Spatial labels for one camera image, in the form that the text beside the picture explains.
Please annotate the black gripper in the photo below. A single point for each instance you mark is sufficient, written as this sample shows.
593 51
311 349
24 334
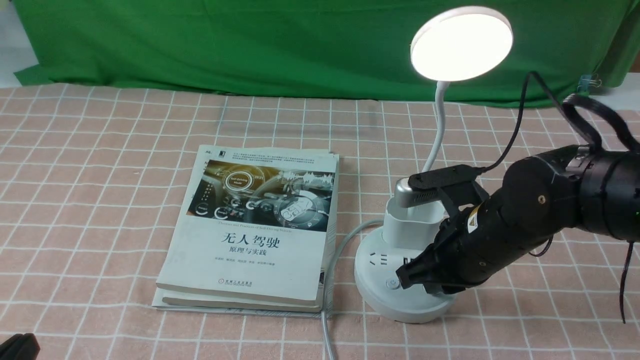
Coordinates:
538 198

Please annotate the white desk lamp with sockets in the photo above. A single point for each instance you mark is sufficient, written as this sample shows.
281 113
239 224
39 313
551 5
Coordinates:
457 45

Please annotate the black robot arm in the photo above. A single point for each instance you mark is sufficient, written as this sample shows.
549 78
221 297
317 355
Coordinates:
596 191

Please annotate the thin book underneath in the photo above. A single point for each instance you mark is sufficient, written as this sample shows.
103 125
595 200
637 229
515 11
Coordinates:
240 309

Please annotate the white self-driving textbook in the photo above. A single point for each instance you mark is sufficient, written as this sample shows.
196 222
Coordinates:
250 250

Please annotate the green backdrop cloth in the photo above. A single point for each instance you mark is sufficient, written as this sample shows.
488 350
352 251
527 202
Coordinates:
340 49

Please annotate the metal binder clip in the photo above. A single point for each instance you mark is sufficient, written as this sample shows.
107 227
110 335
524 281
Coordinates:
588 82

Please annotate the pink checkered tablecloth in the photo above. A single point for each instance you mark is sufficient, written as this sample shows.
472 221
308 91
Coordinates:
91 182

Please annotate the dark object at corner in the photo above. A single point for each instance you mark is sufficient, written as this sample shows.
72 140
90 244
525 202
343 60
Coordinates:
20 346

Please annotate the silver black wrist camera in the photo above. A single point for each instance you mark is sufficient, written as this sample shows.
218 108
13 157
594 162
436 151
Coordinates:
456 187

